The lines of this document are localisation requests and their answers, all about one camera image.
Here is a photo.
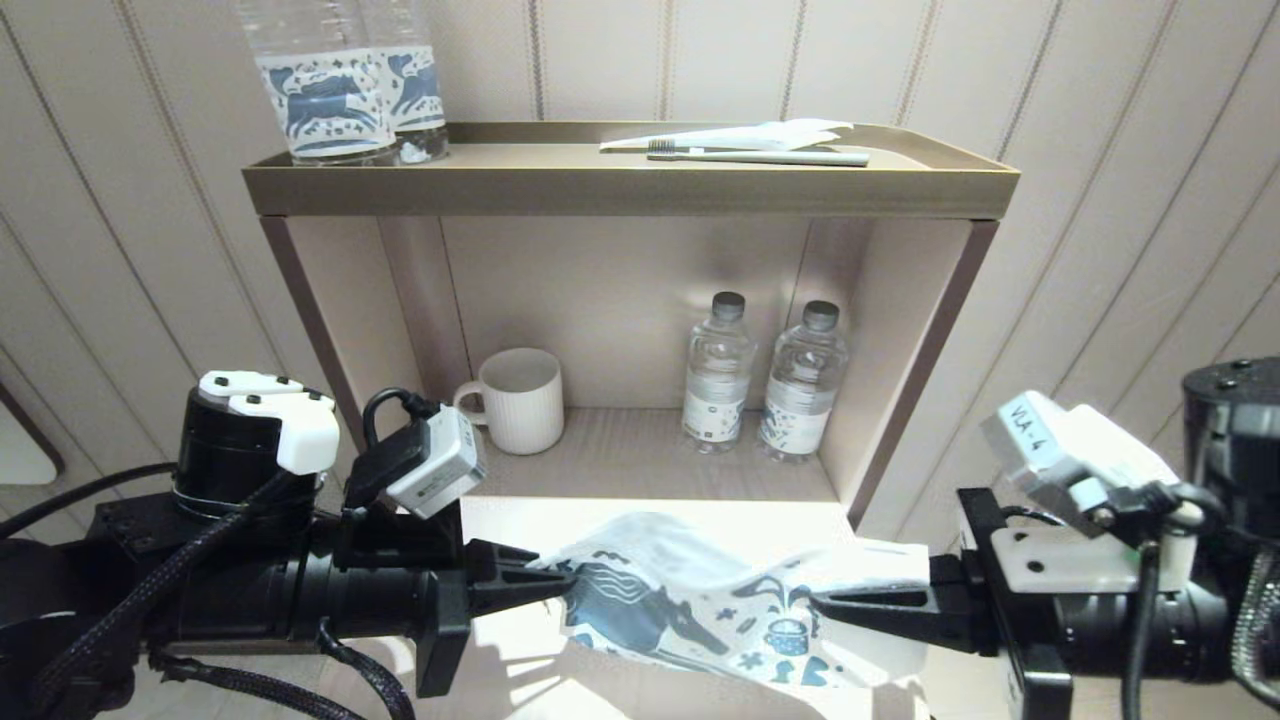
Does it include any left camera short black cable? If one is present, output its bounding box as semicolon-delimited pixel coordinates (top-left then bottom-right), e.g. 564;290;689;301
362;388;441;451

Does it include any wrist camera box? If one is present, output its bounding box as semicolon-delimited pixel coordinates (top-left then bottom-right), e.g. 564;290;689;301
980;390;1201;593
345;405;488;521

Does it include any small clear water bottle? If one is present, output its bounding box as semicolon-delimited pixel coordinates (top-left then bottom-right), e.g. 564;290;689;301
682;292;758;454
758;301;851;463

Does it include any white horse-print zip pouch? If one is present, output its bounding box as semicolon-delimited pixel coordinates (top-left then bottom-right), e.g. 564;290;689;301
530;512;933;691

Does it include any arm braided black cable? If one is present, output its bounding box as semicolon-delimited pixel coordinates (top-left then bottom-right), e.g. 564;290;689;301
1230;545;1280;711
30;470;416;720

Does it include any beige open shelf cabinet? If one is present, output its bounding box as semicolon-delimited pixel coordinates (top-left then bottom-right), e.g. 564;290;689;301
260;215;1001;521

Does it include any white paper wrapper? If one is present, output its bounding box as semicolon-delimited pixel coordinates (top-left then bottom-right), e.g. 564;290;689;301
600;119;854;154

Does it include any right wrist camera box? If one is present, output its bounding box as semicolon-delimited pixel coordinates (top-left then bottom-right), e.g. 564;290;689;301
980;390;1201;593

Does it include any left arm braided black cable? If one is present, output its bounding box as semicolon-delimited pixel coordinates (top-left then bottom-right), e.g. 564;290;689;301
30;470;416;720

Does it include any brass coloured tray shelf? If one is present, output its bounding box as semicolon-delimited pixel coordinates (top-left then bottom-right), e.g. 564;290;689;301
243;122;1021;221

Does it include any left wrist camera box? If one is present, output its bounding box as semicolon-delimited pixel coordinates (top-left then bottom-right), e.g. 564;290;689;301
345;405;488;521

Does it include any left arm smooth black cable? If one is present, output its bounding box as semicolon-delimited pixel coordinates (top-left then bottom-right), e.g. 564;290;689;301
0;462;179;541

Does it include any right camera black cable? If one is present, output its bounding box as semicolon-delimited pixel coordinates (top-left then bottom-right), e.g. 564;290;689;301
1120;480;1211;720

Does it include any white dark-framed wall panel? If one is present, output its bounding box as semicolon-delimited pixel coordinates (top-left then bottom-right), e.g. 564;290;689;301
0;385;67;488

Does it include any grey-green toothbrush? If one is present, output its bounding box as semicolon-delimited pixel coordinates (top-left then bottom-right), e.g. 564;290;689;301
647;140;871;168

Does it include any right arm braided black cable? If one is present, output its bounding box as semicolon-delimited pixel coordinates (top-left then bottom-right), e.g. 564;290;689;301
1230;545;1280;711

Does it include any white ribbed ceramic mug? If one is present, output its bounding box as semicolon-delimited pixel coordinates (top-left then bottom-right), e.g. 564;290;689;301
455;348;566;457

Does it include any large bottle horse print label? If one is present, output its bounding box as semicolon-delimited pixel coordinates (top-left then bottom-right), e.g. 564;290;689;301
358;0;451;164
240;0;399;167

